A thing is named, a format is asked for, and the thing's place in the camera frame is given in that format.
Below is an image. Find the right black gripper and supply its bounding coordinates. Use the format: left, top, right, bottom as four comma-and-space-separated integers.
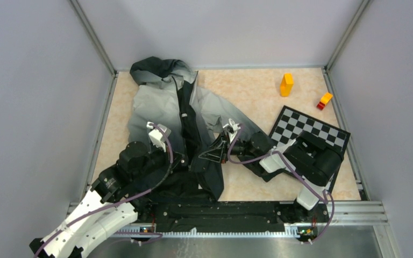
198, 130, 257, 164

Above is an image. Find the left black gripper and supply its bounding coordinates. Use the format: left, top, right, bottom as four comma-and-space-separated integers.
132, 139, 185, 181

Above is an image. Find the grey black gradient hooded jacket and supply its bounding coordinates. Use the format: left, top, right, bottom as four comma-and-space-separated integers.
127, 56, 275, 203

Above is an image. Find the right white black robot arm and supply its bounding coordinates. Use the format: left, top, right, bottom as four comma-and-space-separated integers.
199, 131, 344, 221

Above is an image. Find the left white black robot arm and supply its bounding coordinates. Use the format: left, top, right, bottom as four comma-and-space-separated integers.
29, 141, 186, 257

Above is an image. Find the black white checkerboard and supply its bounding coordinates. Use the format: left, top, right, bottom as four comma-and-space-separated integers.
268, 105, 351, 195

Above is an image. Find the red yellow toy block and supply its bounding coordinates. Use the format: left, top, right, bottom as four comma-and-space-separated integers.
316, 92, 333, 110

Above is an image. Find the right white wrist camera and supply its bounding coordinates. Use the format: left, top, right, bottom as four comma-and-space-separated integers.
223, 118, 241, 144

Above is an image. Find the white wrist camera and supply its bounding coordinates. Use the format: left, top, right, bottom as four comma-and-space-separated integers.
223, 118, 241, 144
146, 121, 171, 152

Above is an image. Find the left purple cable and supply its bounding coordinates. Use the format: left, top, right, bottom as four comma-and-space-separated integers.
32, 122, 174, 258

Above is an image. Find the purple cable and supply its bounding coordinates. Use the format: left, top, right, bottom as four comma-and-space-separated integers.
32, 122, 174, 258
226, 123, 336, 244

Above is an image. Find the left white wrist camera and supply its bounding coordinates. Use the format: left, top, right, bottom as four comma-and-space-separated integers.
146, 121, 171, 152

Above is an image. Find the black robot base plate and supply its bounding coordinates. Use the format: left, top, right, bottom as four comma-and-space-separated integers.
136, 201, 329, 233

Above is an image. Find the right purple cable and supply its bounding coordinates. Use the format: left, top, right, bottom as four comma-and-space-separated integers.
226, 123, 336, 244

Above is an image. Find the aluminium frame rail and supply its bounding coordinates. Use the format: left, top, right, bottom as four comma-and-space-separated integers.
63, 200, 389, 239

